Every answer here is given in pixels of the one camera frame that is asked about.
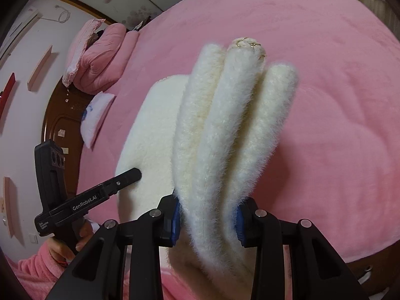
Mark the pink plush bed blanket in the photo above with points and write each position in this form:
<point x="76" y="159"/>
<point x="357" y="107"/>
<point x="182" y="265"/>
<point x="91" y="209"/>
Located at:
<point x="337" y="162"/>

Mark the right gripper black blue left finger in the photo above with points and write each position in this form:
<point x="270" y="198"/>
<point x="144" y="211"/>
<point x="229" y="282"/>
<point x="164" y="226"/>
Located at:
<point x="97" y="272"/>

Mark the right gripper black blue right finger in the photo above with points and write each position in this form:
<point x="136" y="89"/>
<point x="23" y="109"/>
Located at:
<point x="293" y="259"/>

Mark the red wall shelf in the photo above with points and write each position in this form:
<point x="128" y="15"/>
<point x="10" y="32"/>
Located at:
<point x="6" y="92"/>

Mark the folded pink quilt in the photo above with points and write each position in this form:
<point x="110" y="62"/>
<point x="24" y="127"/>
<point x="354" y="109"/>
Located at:
<point x="104" y="62"/>

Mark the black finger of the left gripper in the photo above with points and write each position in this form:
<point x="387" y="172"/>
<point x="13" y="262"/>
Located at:
<point x="121" y="181"/>

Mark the pink lace-edged pillow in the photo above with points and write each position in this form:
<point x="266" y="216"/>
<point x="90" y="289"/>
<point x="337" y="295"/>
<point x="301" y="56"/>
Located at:
<point x="77" y="48"/>

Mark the white air conditioner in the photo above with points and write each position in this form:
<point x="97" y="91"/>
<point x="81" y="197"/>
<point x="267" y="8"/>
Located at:
<point x="20" y="27"/>

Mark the white fluffy cardigan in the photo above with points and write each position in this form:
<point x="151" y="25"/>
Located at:
<point x="208" y="136"/>

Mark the pink wall shelf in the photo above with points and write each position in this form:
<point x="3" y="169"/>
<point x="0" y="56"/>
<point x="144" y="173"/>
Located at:
<point x="35" y="73"/>

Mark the dark wooden headboard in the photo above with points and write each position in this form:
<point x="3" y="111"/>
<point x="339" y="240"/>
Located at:
<point x="62" y="124"/>

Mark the small white printed pillow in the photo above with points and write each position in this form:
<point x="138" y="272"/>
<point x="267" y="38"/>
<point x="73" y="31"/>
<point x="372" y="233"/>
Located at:
<point x="93" y="117"/>

